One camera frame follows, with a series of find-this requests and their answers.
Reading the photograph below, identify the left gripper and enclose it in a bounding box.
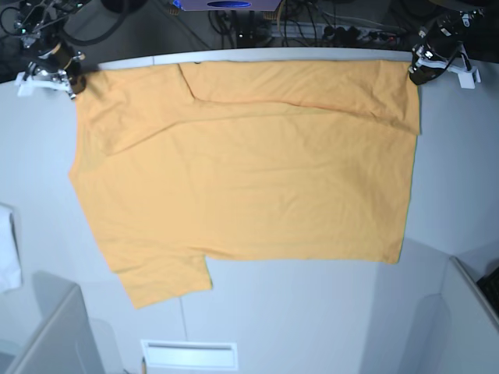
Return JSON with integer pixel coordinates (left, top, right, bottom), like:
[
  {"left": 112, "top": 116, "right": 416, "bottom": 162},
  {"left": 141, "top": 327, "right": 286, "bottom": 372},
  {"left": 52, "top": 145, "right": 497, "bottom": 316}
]
[{"left": 409, "top": 41, "right": 468, "bottom": 86}]

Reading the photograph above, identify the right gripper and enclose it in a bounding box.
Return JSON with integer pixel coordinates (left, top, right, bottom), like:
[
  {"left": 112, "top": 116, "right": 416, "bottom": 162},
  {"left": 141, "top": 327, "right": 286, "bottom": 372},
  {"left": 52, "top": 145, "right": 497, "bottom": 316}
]
[{"left": 23, "top": 40, "right": 87, "bottom": 100}]

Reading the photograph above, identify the orange yellow T-shirt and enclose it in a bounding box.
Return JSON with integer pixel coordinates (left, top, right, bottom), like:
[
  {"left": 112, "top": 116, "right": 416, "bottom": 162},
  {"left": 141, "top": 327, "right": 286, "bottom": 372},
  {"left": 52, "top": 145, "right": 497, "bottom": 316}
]
[{"left": 69, "top": 60, "right": 420, "bottom": 308}]

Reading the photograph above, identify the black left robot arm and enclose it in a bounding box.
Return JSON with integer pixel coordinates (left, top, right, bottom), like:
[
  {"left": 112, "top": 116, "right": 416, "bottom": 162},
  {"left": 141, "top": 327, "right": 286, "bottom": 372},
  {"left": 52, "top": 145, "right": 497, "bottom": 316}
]
[{"left": 409, "top": 1, "right": 498, "bottom": 89}]

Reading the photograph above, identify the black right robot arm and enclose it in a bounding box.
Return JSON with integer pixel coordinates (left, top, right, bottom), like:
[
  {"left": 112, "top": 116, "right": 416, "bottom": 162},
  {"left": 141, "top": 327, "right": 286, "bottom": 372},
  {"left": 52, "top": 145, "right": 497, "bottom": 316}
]
[{"left": 1, "top": 1, "right": 131, "bottom": 100}]

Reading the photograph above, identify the blue grey box at top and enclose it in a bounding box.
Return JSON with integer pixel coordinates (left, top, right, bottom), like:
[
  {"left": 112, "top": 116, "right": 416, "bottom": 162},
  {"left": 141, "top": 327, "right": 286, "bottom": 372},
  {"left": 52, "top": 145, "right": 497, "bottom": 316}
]
[{"left": 172, "top": 0, "right": 281, "bottom": 12}]

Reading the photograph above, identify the white cloth at left edge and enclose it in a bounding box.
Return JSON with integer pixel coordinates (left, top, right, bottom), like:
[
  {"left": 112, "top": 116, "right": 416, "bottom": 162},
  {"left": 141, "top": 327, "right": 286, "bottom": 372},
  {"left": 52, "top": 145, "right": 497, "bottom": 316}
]
[{"left": 0, "top": 205, "right": 23, "bottom": 293}]

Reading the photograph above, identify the black keyboard at right edge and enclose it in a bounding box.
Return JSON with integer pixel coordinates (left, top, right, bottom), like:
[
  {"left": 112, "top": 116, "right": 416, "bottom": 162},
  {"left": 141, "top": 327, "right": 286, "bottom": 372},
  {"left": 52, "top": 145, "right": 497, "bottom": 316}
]
[{"left": 477, "top": 268, "right": 499, "bottom": 312}]

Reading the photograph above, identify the grey bin left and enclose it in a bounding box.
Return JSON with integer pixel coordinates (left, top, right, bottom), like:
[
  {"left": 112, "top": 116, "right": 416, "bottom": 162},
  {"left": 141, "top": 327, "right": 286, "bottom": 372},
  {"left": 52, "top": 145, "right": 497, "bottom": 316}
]
[{"left": 1, "top": 283, "right": 105, "bottom": 373}]

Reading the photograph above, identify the white table slot plate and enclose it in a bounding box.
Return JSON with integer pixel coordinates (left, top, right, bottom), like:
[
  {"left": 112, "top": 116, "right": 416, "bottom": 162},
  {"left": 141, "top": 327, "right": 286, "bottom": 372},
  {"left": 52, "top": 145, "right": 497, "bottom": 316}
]
[{"left": 141, "top": 340, "right": 239, "bottom": 371}]

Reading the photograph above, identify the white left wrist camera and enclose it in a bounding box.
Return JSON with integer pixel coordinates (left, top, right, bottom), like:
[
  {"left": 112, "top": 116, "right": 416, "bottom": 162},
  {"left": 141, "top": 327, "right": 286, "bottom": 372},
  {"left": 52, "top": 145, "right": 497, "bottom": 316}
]
[{"left": 457, "top": 66, "right": 481, "bottom": 90}]

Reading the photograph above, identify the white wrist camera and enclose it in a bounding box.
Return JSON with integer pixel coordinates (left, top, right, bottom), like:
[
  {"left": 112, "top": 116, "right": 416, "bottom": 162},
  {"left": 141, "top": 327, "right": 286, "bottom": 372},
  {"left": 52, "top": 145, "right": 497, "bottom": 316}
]
[
  {"left": 457, "top": 66, "right": 481, "bottom": 90},
  {"left": 14, "top": 74, "right": 51, "bottom": 97}
]

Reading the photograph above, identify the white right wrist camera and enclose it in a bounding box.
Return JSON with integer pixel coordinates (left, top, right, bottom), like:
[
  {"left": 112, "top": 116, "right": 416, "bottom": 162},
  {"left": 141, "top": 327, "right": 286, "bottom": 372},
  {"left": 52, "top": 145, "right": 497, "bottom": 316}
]
[{"left": 14, "top": 74, "right": 51, "bottom": 97}]

